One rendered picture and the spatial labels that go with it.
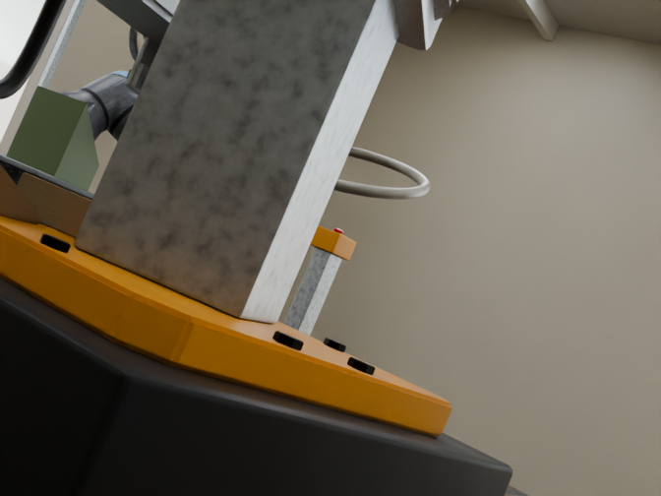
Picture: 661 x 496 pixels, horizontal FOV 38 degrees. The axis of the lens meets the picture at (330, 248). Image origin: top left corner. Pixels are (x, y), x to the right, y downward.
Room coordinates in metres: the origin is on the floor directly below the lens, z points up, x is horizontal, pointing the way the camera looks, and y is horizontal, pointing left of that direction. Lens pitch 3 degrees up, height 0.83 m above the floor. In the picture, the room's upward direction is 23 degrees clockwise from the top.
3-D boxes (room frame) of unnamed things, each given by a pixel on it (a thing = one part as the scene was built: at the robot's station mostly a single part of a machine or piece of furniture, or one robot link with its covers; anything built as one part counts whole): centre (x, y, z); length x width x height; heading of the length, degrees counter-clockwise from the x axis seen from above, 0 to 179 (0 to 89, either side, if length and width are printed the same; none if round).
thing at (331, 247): (3.65, 0.00, 0.54); 0.20 x 0.20 x 1.09; 51
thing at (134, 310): (1.03, 0.13, 0.76); 0.49 x 0.49 x 0.05; 51
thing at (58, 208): (1.23, 0.30, 0.81); 0.20 x 0.10 x 0.05; 59
